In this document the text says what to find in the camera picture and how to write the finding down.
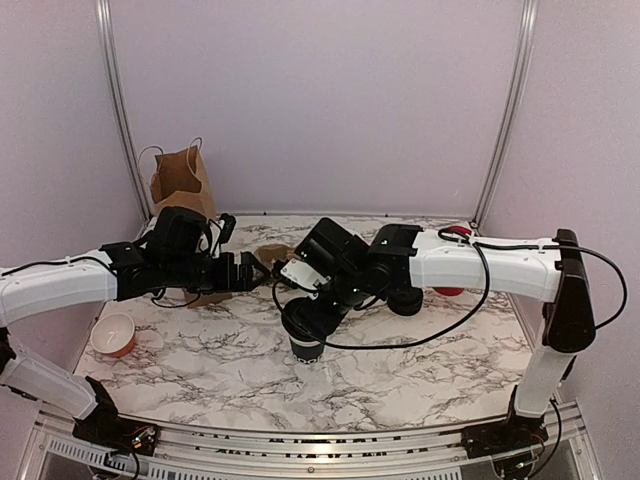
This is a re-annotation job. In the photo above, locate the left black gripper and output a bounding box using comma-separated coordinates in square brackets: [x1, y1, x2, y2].
[163, 251, 271, 295]

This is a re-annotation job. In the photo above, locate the black cup lid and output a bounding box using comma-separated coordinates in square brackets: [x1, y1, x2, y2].
[281, 315, 325, 344]

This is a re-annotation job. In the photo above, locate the brown paper bag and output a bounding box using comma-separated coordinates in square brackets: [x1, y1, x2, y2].
[146, 137, 231, 309]

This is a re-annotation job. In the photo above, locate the single black paper cup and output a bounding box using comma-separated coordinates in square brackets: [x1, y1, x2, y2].
[289, 336, 325, 364]

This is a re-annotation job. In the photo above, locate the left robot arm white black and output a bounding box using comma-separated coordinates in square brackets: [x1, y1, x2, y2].
[1, 207, 270, 455]

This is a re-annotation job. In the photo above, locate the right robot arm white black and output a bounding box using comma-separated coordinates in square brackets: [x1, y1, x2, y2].
[280, 218, 596, 458]

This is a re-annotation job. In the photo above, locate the far cardboard cup carrier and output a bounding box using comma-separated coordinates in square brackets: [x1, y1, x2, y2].
[255, 243, 298, 273]

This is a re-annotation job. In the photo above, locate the stack of black cup lids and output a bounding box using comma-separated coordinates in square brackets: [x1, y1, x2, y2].
[387, 288, 424, 317]

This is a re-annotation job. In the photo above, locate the red cylindrical container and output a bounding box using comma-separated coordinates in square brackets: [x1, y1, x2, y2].
[432, 224, 474, 297]

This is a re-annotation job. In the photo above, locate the orange white bowl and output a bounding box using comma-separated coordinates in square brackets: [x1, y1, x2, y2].
[90, 313, 136, 358]

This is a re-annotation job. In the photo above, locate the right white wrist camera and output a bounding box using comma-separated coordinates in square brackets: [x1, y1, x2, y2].
[279, 258, 328, 299]

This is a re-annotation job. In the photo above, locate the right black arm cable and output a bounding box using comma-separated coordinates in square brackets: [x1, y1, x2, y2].
[272, 227, 629, 351]

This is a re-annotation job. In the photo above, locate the left aluminium frame post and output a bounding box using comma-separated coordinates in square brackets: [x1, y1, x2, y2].
[95, 0, 151, 220]

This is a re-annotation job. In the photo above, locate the aluminium frame post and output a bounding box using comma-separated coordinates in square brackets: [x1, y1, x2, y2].
[95, 0, 151, 220]
[472, 0, 539, 230]

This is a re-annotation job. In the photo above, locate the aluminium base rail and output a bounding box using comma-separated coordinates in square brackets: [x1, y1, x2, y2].
[17, 402, 602, 479]

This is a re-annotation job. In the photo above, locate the right aluminium frame post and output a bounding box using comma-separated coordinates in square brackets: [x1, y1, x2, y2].
[472, 0, 539, 230]

